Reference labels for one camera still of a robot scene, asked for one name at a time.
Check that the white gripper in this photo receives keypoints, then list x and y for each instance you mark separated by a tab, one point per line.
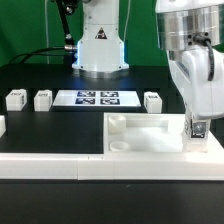
203	98

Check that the white square table top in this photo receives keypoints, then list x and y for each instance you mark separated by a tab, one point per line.
151	133

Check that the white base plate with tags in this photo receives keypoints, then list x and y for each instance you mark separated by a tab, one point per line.
95	98

